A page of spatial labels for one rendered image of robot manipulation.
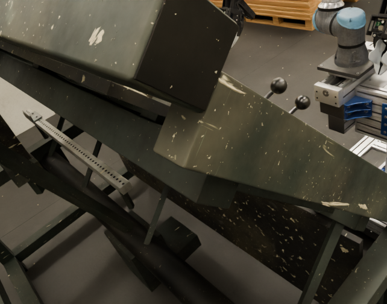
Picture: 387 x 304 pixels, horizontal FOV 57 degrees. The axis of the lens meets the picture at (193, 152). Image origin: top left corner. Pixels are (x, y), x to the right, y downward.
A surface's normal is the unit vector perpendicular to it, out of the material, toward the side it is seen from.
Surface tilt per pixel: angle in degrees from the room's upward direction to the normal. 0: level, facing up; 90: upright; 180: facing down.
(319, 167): 90
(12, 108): 90
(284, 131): 90
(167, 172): 40
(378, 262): 0
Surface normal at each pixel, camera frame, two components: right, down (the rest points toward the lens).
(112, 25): -0.66, -0.22
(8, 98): 0.58, 0.36
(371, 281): -0.27, -0.76
